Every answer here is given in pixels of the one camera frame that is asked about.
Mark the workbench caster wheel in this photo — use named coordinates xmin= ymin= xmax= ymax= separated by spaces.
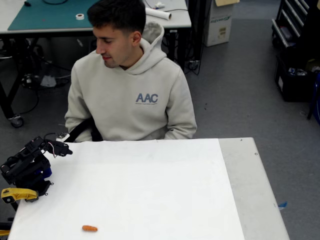
xmin=9 ymin=114 xmax=25 ymax=129

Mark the yellow table clamp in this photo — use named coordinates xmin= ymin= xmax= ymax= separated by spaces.
xmin=0 ymin=187 xmax=40 ymax=204
xmin=0 ymin=221 xmax=12 ymax=238

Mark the white bag on floor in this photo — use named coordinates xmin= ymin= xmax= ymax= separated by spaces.
xmin=39 ymin=74 xmax=56 ymax=88

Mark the man in beige hoodie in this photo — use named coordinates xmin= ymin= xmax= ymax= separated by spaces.
xmin=64 ymin=0 xmax=198 ymax=143

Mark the grey workbench with black legs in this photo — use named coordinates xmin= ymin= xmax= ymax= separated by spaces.
xmin=0 ymin=0 xmax=192 ymax=129

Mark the green cutting mat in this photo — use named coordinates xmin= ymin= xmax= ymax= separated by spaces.
xmin=7 ymin=0 xmax=101 ymax=31

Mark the white paper roll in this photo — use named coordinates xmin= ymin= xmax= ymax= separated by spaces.
xmin=144 ymin=6 xmax=173 ymax=21

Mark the white cardboard box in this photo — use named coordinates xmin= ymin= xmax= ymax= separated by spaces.
xmin=203 ymin=0 xmax=235 ymax=48

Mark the manila folder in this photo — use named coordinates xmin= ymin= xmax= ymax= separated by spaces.
xmin=214 ymin=0 xmax=240 ymax=7

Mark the black storage crate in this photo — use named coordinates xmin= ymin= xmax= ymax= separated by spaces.
xmin=274 ymin=56 xmax=320 ymax=103

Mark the black tool drawer cabinet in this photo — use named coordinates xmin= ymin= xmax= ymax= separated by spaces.
xmin=271 ymin=0 xmax=320 ymax=49

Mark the blue chair frame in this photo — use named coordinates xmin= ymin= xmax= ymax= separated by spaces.
xmin=306 ymin=72 xmax=320 ymax=121

